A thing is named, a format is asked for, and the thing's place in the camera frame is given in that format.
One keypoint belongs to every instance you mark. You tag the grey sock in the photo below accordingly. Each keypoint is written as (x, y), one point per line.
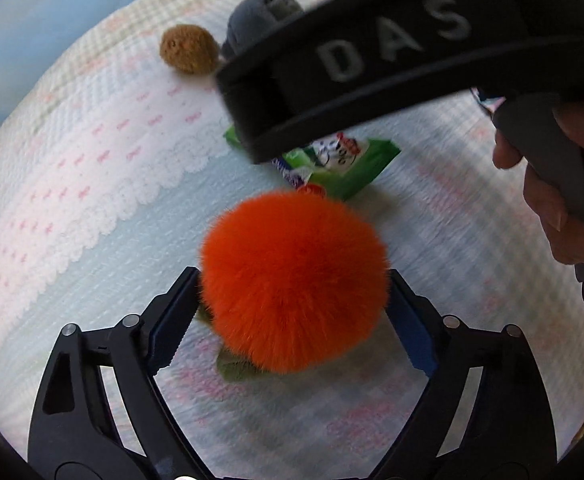
(257, 15)

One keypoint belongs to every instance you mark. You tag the green fabric leaf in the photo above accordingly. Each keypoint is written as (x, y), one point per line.
(237, 364)

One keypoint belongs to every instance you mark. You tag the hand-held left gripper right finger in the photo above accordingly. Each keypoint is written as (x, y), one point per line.
(414, 330)

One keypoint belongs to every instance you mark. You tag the person's right hand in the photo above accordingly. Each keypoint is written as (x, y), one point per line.
(547, 205)

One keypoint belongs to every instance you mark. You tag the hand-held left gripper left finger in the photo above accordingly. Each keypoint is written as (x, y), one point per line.
(172, 325)

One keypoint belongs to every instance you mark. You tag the orange fluffy pom-pom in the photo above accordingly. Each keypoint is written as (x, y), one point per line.
(292, 280)

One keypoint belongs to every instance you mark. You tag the brown plush ball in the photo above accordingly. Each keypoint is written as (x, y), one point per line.
(189, 49)

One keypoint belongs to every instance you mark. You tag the green snack packet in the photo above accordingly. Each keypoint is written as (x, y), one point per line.
(342, 167)

